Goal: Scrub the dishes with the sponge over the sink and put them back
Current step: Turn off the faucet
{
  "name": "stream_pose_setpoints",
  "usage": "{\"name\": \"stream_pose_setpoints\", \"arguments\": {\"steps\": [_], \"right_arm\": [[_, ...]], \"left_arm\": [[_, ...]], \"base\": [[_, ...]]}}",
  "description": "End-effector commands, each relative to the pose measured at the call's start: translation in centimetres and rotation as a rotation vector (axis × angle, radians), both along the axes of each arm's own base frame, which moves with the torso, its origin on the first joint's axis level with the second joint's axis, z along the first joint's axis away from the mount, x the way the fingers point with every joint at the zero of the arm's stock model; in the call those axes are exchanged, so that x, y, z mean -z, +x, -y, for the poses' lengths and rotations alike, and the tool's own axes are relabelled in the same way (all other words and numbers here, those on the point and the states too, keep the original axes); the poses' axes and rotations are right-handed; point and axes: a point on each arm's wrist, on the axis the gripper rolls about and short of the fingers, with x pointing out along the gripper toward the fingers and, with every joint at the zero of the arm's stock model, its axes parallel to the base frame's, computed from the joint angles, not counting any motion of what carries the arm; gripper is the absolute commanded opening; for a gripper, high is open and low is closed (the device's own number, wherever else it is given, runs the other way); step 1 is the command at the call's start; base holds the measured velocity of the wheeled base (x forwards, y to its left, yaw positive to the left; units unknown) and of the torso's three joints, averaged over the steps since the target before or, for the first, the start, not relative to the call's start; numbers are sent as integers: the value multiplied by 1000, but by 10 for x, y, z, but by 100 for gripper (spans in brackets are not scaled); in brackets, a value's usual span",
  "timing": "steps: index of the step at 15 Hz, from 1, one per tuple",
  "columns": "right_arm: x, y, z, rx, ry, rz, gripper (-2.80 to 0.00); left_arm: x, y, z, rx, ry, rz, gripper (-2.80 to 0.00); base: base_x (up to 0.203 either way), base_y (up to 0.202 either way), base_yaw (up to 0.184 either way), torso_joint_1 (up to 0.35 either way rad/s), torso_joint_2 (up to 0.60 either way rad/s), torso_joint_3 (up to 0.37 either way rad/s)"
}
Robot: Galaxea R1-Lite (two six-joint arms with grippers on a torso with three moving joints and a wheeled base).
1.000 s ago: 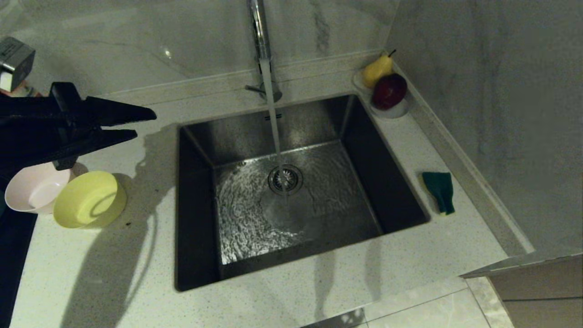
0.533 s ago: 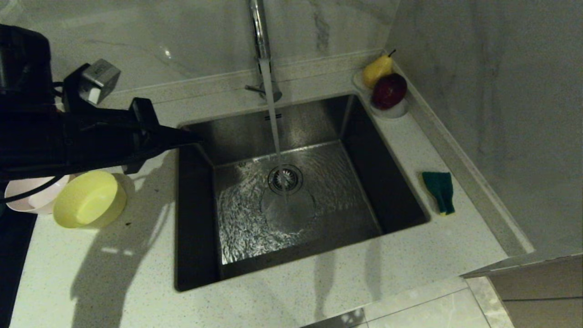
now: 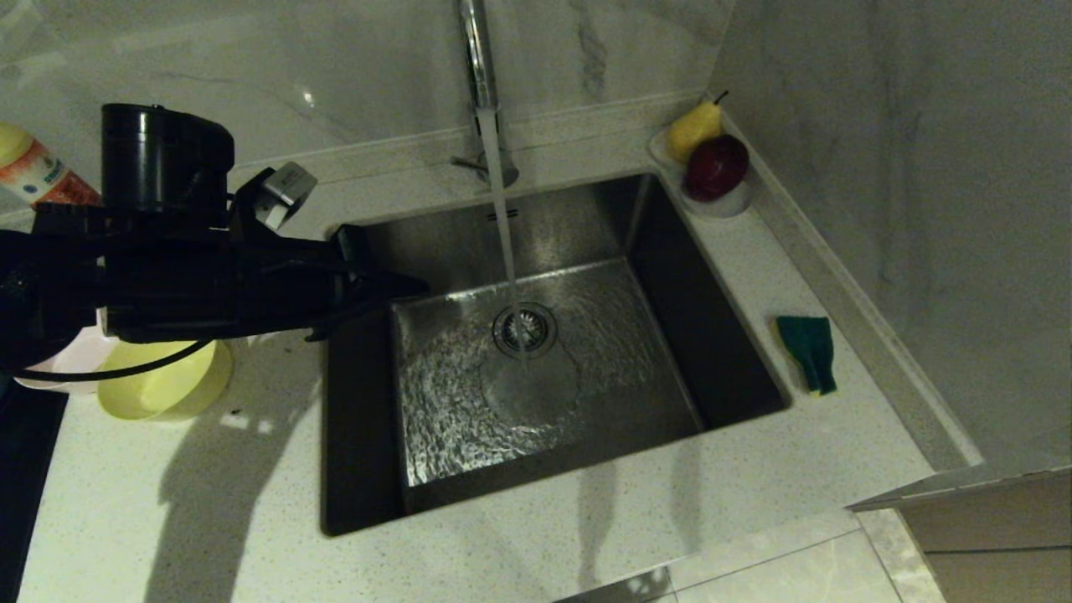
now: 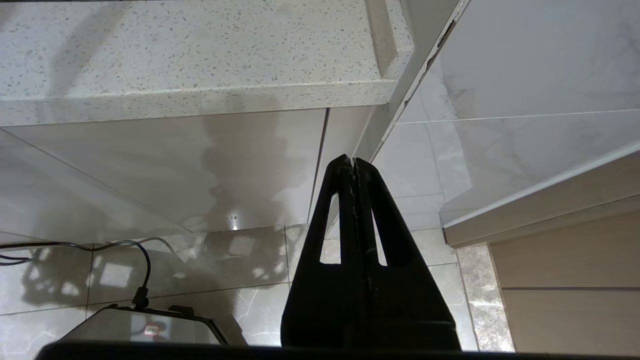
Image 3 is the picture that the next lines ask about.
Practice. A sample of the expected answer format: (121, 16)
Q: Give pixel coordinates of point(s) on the running tap water stream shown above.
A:
(501, 218)

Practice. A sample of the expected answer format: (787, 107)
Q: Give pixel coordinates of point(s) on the orange label detergent bottle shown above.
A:
(33, 172)

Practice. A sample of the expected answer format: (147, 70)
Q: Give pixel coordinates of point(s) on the yellow pear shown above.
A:
(693, 131)

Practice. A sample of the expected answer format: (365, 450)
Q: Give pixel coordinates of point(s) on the small white dish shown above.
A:
(729, 207)

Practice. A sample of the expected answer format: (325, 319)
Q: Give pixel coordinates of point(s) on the green and yellow sponge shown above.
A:
(808, 343)

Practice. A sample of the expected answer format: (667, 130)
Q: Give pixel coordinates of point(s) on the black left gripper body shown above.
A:
(251, 285)

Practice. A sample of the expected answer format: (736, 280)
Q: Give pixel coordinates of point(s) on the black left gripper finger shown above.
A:
(394, 285)
(343, 322)

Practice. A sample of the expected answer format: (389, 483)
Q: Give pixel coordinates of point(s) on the yellow plastic bowl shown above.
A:
(176, 385)

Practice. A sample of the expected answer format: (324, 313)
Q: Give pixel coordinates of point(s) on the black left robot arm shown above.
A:
(159, 167)

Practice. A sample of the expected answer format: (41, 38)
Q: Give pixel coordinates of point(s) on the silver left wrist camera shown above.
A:
(280, 193)

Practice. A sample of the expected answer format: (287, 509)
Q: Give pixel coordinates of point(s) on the chrome kitchen faucet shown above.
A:
(476, 59)

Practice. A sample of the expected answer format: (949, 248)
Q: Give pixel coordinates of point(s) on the dark red apple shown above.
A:
(718, 166)

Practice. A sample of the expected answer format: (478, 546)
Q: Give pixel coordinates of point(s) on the stainless steel sink basin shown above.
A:
(670, 335)

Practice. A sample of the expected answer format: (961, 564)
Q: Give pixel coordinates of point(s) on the metal sink drain strainer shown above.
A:
(540, 335)

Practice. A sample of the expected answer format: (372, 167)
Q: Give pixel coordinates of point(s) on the black induction cooktop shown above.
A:
(25, 502)

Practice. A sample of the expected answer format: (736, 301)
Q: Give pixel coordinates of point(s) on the pink plastic bowl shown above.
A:
(75, 360)

